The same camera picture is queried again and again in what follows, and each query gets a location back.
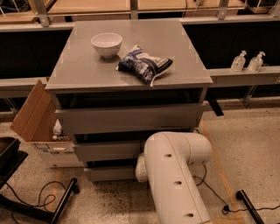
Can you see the grey metal rail shelf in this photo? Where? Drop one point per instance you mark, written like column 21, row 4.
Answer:
column 239, row 77

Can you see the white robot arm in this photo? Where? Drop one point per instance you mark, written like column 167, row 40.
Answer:
column 164, row 163

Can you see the grey bottom drawer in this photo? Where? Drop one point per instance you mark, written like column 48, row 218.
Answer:
column 112, row 173

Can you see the left clear pump bottle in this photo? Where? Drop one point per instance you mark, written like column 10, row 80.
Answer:
column 239, row 61

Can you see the blue white snack bag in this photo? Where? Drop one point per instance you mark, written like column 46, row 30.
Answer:
column 145, row 67

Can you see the black stand leg right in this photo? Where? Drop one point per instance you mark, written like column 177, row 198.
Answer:
column 241, row 195

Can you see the black bin on cart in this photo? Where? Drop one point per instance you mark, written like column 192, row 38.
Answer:
column 8, row 152

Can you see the open cardboard box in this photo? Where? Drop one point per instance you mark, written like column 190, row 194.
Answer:
column 34, row 123

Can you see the right clear pump bottle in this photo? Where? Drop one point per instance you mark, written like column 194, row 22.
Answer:
column 256, row 62

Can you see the grey drawer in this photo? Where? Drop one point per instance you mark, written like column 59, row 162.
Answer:
column 86, row 152
column 127, row 119
column 112, row 173

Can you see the grey drawer cabinet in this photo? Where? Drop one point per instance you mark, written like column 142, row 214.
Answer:
column 92, row 98

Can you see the white bottle in box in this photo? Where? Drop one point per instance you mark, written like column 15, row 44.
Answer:
column 57, row 129

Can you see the clear pump bottle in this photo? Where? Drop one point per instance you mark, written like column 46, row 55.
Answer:
column 256, row 62
column 239, row 61

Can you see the white ceramic bowl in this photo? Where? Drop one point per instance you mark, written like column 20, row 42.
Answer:
column 107, row 44

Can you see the grey middle drawer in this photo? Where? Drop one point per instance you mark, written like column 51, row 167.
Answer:
column 86, row 152

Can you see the grey top drawer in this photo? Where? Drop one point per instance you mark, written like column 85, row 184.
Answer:
column 127, row 119

